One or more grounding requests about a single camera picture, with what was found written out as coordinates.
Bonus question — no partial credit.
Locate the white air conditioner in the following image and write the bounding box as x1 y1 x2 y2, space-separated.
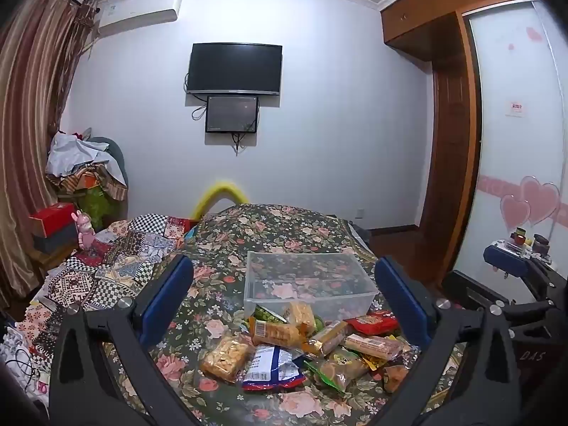
95 0 182 36

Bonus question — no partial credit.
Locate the blue white snack bag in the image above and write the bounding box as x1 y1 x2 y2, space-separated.
242 344 307 392

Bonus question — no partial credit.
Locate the clear plastic storage box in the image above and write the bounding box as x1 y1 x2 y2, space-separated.
243 251 379 322

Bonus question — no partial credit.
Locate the small black wall monitor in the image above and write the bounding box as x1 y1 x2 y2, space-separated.
205 94 259 134

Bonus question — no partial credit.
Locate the dark green chair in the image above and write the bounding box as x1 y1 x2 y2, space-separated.
89 137 129 187

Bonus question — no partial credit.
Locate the striped brown curtain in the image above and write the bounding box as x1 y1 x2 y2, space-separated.
0 0 98 311

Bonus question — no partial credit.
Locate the black wall television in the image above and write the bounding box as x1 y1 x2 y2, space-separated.
186 43 283 97

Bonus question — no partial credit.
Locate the floral bedspread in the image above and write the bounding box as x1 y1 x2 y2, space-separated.
102 203 462 426

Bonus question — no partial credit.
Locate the dark grey box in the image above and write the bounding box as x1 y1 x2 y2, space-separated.
33 224 81 253

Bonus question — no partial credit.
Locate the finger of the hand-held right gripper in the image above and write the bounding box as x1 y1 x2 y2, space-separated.
483 240 568 303
443 270 556 339

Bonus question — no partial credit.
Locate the green bag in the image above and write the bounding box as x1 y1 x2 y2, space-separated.
84 186 121 231

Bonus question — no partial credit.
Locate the red noodle snack bag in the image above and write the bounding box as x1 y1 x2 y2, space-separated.
348 311 400 336

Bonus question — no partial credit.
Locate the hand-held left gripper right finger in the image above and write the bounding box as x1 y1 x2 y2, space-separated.
374 255 534 426

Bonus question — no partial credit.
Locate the yellow foam arch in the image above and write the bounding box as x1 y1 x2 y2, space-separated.
194 180 249 220

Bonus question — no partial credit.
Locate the white sliding door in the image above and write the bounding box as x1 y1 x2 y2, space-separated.
461 0 568 285

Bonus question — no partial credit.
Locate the red box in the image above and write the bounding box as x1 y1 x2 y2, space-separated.
30 203 78 237

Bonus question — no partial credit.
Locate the pile of snack packets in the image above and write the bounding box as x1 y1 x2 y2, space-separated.
242 302 420 395

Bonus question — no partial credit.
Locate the pile of clothes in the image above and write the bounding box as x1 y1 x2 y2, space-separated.
45 131 129 200

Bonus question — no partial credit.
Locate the wooden wardrobe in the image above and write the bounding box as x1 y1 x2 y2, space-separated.
381 0 537 285

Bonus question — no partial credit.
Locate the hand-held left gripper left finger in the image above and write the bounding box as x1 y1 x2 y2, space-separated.
49 254 197 426

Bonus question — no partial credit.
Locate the patchwork quilt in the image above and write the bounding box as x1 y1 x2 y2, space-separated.
22 213 196 356

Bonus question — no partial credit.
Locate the tan cracker pack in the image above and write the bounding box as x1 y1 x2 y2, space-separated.
200 335 258 383

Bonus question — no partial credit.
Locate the pink bunny toy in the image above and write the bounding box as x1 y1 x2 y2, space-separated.
71 211 96 247

